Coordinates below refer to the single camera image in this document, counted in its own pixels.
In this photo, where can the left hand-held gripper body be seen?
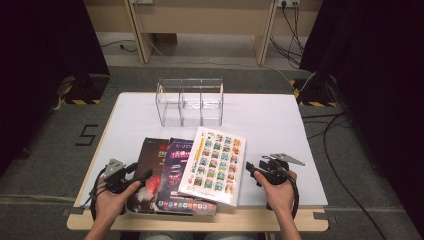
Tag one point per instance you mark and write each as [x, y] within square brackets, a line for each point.
[115, 176]

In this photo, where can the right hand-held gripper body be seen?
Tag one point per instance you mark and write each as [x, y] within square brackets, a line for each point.
[275, 171]

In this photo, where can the dark brown magazine red print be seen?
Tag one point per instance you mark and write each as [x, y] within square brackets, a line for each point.
[151, 153]

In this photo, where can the purple cover magazine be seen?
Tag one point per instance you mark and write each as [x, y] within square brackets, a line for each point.
[173, 186]

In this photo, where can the white book with colourful pictures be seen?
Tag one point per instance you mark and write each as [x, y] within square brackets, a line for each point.
[215, 163]

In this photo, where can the clear acrylic book rack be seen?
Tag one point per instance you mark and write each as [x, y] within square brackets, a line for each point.
[190, 103]

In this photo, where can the person's right hand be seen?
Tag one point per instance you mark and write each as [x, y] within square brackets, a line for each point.
[280, 198]

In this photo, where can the person's left hand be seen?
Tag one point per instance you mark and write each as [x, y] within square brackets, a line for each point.
[111, 205]

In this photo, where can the light wooden table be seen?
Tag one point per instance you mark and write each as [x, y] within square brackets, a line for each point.
[300, 220]

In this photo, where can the black stand base striped tape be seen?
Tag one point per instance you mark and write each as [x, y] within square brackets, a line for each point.
[90, 90]
[316, 90]

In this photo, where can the black curtain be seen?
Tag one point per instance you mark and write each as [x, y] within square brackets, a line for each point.
[40, 66]
[383, 83]

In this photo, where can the beige wooden desk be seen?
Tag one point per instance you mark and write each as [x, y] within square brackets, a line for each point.
[200, 16]

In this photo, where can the white socket with black plugs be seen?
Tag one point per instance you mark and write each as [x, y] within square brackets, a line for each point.
[288, 2]

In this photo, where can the white wall socket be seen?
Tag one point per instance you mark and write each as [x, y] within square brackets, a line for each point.
[142, 1]

